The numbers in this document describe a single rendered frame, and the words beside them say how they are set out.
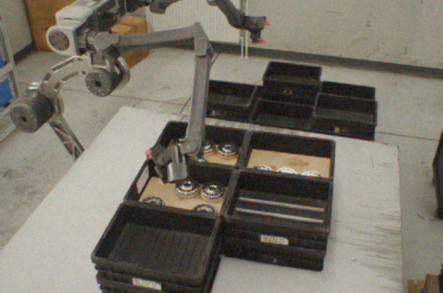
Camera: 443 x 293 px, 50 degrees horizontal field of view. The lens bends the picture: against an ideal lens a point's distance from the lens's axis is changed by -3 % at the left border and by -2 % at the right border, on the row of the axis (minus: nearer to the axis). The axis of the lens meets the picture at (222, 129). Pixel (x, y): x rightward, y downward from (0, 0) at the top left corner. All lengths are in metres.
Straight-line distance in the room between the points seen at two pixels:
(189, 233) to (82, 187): 0.70
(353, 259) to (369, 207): 0.33
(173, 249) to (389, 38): 3.61
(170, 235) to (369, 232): 0.84
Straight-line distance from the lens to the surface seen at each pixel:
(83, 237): 2.17
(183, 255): 1.86
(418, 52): 5.07
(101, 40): 1.92
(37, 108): 2.65
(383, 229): 2.22
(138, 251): 1.89
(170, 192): 2.12
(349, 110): 3.38
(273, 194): 2.10
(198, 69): 1.76
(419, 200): 3.54
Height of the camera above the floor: 2.21
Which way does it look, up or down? 34 degrees down
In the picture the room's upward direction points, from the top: straight up
